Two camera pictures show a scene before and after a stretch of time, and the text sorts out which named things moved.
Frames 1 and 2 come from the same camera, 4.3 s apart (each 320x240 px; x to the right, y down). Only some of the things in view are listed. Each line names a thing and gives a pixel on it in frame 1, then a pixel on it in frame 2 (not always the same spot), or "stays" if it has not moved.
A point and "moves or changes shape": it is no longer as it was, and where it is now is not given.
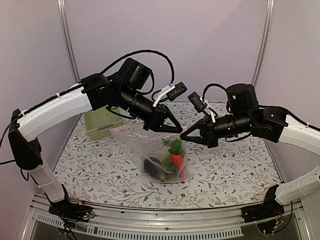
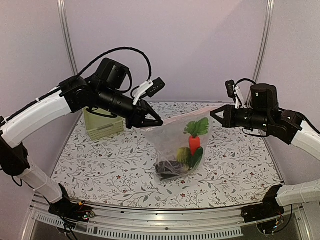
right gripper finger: x=200 y=125 -> x=225 y=121
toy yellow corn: x=167 y=160 -> x=182 y=154
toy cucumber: x=172 y=173 -> x=194 y=160
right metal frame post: x=269 y=16 stays
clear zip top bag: x=159 y=156 moves or changes shape
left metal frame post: x=62 y=8 stays
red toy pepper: x=178 y=162 -> x=194 y=143
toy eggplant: x=154 y=168 -> x=167 y=169
